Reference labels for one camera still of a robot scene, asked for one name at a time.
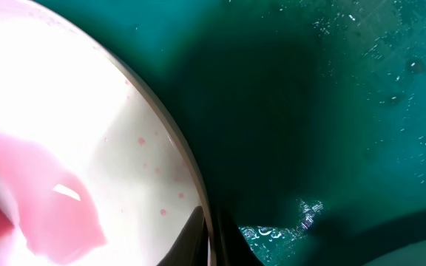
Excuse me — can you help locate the light blue plate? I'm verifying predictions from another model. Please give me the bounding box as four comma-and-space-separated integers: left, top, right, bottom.
364, 240, 426, 266

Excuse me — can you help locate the white plate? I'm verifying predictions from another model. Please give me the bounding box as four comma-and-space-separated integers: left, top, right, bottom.
0, 1, 203, 265

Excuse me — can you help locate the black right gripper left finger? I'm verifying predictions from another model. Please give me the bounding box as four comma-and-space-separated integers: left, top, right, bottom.
158, 206, 208, 266

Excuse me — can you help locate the blue plastic tray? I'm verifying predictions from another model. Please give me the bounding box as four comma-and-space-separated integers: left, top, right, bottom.
45, 0, 426, 265

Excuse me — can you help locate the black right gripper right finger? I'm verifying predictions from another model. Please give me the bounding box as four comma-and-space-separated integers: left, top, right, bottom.
213, 211, 263, 266

